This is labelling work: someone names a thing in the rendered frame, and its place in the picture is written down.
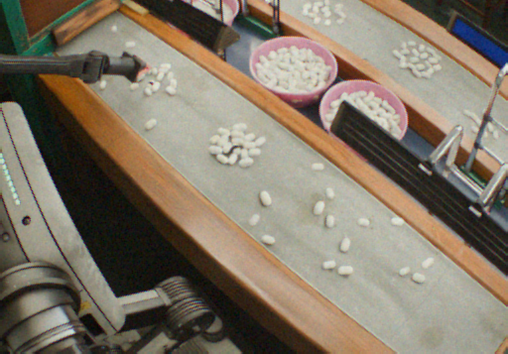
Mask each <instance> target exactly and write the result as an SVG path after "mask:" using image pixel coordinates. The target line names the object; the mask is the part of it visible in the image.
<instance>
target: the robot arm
mask: <svg viewBox="0 0 508 354"><path fill-rule="evenodd" d="M151 68H152V67H151V66H150V65H149V64H147V63H146V62H145V61H144V60H143V59H141V58H139V57H138V55H133V56H131V54H129V53H128V52H126V51H124V52H123V55H122V57H118V56H115V57H113V56H108V55H107V54H106V53H102V52H101V51H97V50H91V51H89V52H88V53H87V54H78V55H76V54H73V55H70V56H62V57H58V56H56V57H53V56H49V57H47V56H43V57H42V56H13V55H11V56H8V55H7V56H5V55H1V54H0V74H7V73H10V74H14V73H15V74H20V73H21V74H37V75H39V74H43V75H46V74H50V75H53V74H56V75H64V76H69V77H71V78H79V79H81V80H83V83H96V81H99V80H100V79H101V75H105V74H108V75H121V76H123V77H126V78H127V79H128V80H129V81H130V82H131V83H136V81H137V79H138V77H139V76H140V75H142V74H143V73H146V72H148V71H150V70H151Z"/></svg>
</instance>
